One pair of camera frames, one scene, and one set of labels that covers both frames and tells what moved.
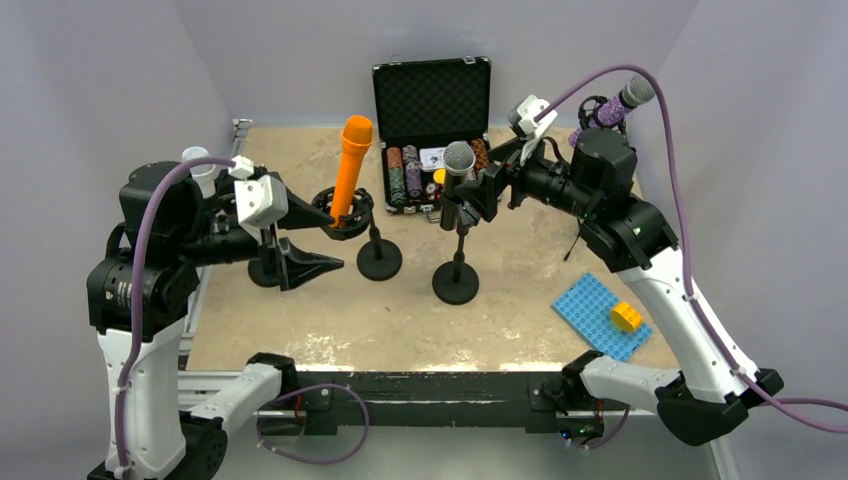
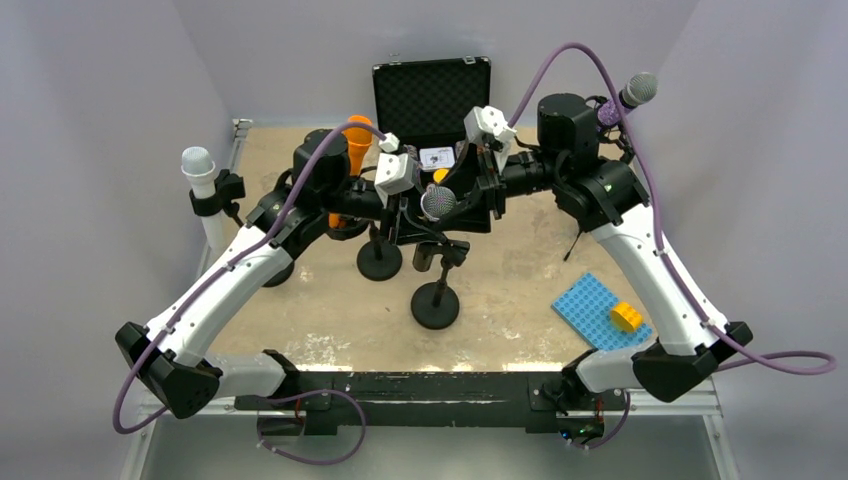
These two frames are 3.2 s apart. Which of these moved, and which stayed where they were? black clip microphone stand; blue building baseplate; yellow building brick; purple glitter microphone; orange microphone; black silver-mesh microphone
Moved: black silver-mesh microphone; black clip microphone stand
Stayed: purple glitter microphone; orange microphone; blue building baseplate; yellow building brick
